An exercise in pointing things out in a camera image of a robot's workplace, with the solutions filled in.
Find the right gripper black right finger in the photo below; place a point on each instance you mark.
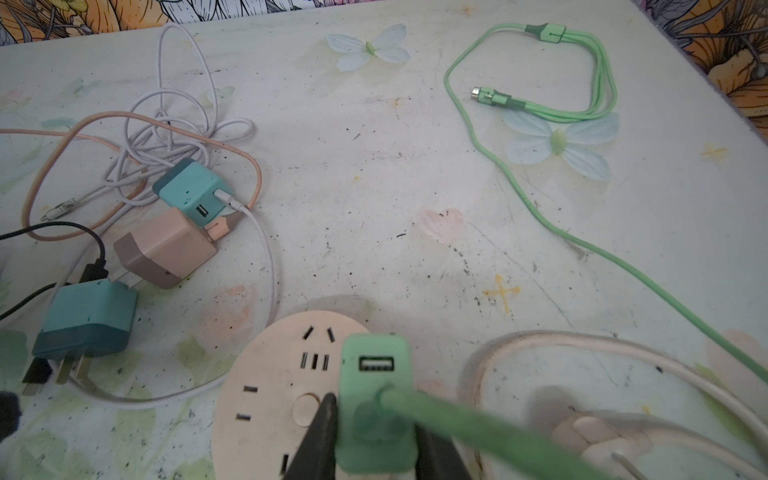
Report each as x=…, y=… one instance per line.
x=438, y=458

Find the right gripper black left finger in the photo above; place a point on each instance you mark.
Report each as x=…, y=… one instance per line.
x=315, y=456

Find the light green USB charger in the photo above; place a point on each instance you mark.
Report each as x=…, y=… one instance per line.
x=369, y=439

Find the teal charger with black cable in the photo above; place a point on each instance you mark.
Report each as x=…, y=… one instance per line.
x=85, y=321

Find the teal charger with white cable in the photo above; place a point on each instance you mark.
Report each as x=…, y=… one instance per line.
x=190, y=187

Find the round pink power socket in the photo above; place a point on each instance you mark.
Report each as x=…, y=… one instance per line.
x=273, y=391

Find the pink brown USB charger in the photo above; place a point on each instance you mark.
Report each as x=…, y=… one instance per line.
x=165, y=250

